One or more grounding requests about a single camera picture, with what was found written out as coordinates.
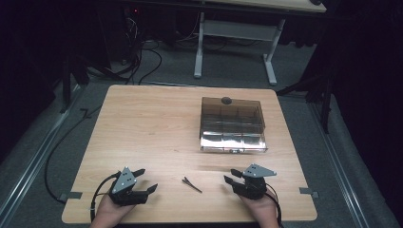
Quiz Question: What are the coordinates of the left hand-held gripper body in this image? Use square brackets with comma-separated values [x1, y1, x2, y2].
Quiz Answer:
[108, 166, 150, 207]

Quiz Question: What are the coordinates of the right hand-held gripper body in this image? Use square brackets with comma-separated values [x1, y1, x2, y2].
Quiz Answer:
[232, 162, 278, 200]

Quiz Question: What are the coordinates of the tinted clear compartment box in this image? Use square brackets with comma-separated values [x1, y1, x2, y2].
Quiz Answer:
[199, 96, 269, 155]

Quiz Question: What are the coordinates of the person's right hand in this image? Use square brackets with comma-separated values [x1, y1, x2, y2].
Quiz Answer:
[237, 188, 280, 228]

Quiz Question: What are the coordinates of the person's left hand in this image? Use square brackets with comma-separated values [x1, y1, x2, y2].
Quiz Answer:
[89, 193, 138, 228]

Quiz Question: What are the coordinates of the grey tape piece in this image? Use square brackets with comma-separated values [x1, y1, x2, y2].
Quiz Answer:
[298, 186, 320, 200]
[58, 191, 84, 204]

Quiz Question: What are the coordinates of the black tripod stand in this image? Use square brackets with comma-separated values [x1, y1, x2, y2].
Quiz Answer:
[275, 70, 337, 135]

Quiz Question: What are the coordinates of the black metal stand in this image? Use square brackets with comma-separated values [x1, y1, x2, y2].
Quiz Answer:
[59, 47, 91, 114]

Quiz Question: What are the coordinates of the desk with grey metal legs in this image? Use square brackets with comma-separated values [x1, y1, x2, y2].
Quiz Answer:
[177, 0, 328, 87]

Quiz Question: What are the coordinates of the left hand-held gripper cable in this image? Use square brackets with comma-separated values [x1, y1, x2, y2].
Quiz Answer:
[89, 172, 123, 222]

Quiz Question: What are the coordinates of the hand-held gripper cable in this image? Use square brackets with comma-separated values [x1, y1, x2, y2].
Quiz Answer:
[89, 172, 123, 222]
[264, 183, 284, 228]

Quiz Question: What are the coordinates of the right hand-held gripper cable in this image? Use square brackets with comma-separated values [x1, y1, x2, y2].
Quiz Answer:
[264, 183, 284, 228]

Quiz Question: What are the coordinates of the long black floor cable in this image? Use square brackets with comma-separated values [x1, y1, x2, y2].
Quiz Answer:
[44, 104, 103, 204]

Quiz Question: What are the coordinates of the metal floor rail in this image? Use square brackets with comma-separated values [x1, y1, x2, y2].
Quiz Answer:
[0, 85, 84, 224]
[307, 101, 371, 228]

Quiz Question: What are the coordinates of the bundle of black cables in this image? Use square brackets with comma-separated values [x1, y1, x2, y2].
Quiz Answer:
[94, 9, 163, 86]

